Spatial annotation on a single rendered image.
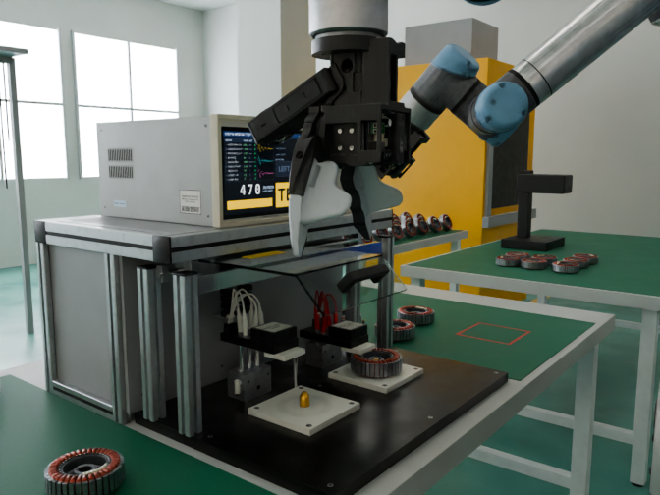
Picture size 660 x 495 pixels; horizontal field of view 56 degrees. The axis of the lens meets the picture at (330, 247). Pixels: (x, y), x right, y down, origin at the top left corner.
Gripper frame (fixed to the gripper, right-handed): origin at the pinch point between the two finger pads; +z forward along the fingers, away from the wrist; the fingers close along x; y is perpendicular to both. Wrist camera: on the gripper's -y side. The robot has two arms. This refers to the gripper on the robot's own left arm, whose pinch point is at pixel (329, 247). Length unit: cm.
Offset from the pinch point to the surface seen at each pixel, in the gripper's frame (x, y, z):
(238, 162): 38, -41, -8
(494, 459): 154, -21, 97
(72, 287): 25, -74, 17
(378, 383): 57, -21, 37
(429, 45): 434, -155, -97
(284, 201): 50, -39, 0
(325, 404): 42, -25, 37
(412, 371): 67, -18, 37
